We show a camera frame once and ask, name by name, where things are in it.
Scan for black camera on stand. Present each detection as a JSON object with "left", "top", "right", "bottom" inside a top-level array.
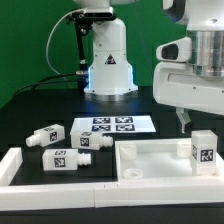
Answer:
[{"left": 66, "top": 8, "right": 116, "bottom": 96}]

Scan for white U-shaped fence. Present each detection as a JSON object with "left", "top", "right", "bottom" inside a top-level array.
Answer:
[{"left": 0, "top": 148, "right": 224, "bottom": 211}]

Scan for grey camera cable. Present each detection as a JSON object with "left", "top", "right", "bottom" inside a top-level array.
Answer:
[{"left": 45, "top": 9, "right": 84, "bottom": 76}]

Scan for black cables on table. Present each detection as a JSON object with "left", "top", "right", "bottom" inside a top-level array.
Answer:
[{"left": 12, "top": 71, "right": 88, "bottom": 98}]

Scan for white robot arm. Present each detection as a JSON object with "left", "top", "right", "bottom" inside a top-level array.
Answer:
[{"left": 73, "top": 0, "right": 224, "bottom": 123}]

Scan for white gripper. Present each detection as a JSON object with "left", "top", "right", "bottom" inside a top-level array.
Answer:
[{"left": 153, "top": 37, "right": 224, "bottom": 133}]

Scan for white marker sheet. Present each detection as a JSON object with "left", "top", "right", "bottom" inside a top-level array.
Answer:
[{"left": 71, "top": 116, "right": 156, "bottom": 133}]

